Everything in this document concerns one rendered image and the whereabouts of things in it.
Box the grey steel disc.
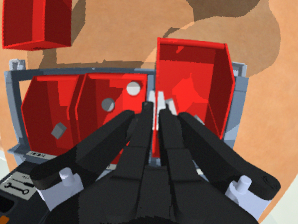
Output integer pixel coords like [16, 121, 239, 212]
[101, 98, 115, 111]

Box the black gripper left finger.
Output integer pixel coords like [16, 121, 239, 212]
[29, 91, 155, 224]

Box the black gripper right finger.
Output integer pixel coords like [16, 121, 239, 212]
[156, 91, 281, 224]

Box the white round disc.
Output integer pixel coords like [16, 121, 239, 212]
[126, 81, 141, 95]

